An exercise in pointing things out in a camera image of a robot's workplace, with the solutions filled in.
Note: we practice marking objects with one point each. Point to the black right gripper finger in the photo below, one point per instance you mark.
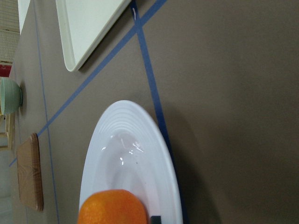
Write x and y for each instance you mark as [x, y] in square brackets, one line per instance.
[155, 220]

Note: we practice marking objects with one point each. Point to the orange fruit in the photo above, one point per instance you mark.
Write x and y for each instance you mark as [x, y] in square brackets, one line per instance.
[115, 206]

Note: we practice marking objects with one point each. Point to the wooden mug rack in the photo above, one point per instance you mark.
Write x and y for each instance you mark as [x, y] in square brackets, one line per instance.
[9, 121]

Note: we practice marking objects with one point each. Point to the cream bear tray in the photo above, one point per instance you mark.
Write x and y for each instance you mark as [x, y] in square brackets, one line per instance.
[83, 24]

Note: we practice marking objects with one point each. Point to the white round plate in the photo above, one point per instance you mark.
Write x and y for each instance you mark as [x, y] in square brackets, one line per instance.
[127, 151]

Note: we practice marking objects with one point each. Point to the light green bowl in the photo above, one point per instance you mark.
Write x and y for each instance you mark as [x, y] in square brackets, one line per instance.
[10, 96]

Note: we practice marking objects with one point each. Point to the wooden grain serving tray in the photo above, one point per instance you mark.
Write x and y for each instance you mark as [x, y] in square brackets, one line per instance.
[29, 173]

